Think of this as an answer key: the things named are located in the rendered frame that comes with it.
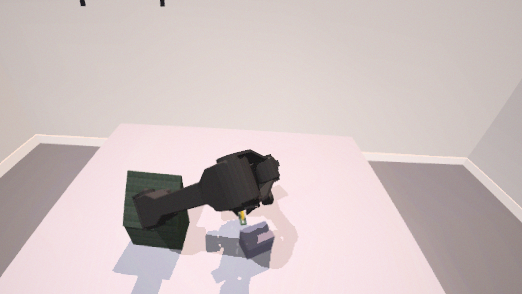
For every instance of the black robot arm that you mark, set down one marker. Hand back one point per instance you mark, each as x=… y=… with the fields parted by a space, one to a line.
x=237 y=182

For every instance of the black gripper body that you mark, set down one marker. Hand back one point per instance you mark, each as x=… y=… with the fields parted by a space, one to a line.
x=268 y=200

